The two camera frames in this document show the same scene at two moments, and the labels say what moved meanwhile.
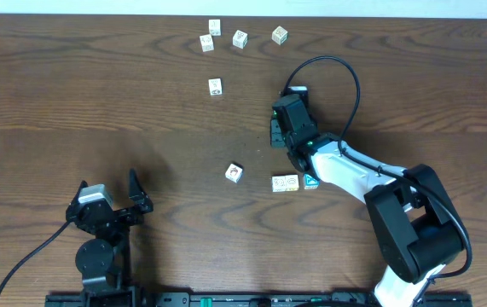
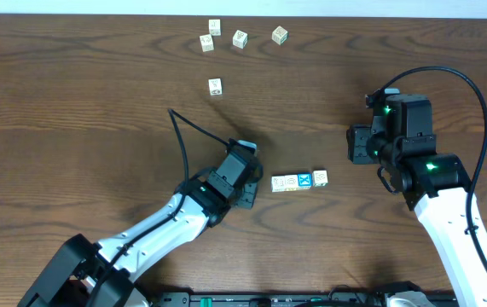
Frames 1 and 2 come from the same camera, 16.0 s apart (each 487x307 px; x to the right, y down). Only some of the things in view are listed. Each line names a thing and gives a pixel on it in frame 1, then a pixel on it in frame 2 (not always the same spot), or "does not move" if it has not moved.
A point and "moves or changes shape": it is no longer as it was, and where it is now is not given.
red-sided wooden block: x=206 y=43 does not move
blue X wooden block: x=310 y=182 moves or changes shape
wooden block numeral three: x=240 y=39 does not move
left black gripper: x=115 y=215 → x=249 y=194
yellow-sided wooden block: x=292 y=182 does not move
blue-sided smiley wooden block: x=279 y=183 does not move
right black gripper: x=275 y=136 → x=358 y=136
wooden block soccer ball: x=215 y=86 does not move
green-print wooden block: x=280 y=35 does not move
